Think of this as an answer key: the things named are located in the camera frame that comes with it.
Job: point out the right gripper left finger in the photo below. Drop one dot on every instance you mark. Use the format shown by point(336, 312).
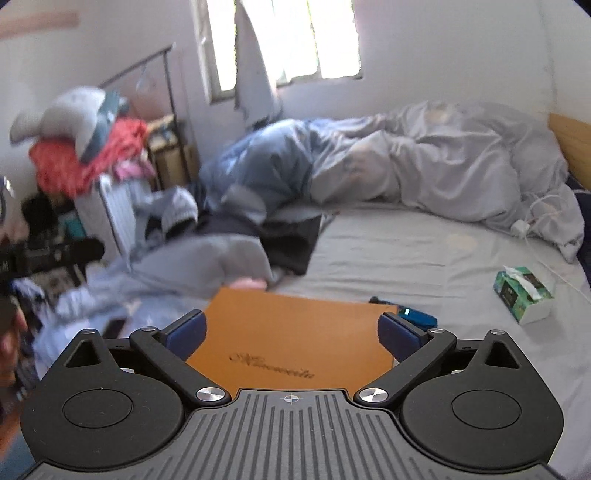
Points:
point(164, 353)

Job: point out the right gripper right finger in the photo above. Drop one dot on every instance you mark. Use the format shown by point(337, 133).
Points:
point(419, 354)

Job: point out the orange box lid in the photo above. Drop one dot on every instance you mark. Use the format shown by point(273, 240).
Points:
point(259, 340)

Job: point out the person's hand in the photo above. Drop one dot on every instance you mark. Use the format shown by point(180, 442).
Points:
point(10, 349)

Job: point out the blue glasses case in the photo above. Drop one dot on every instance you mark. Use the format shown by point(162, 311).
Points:
point(416, 317)

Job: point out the pink computer mouse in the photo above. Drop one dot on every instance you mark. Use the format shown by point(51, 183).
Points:
point(247, 283)

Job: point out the green tissue pack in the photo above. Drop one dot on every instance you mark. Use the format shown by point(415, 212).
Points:
point(524, 295)

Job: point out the grey jacket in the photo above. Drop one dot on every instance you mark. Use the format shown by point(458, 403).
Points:
point(288, 240)

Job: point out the white grey plush toy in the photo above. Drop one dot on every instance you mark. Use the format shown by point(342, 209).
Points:
point(85, 115)

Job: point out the cardboard boxes in corner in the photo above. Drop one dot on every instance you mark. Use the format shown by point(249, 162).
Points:
point(175, 160)

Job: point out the grey crumpled duvet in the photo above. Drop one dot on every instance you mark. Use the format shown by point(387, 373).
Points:
point(476, 162)

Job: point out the black clothes rack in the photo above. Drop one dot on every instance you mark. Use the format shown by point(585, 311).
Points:
point(147, 89)

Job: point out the wooden headboard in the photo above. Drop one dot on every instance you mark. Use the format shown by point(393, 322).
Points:
point(574, 138)

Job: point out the grey window curtain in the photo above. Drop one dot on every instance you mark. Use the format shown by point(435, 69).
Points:
point(255, 93)

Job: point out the window with bars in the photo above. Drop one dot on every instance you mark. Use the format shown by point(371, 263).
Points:
point(300, 41)

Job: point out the white charger with cable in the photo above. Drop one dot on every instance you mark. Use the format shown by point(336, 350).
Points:
point(527, 229)

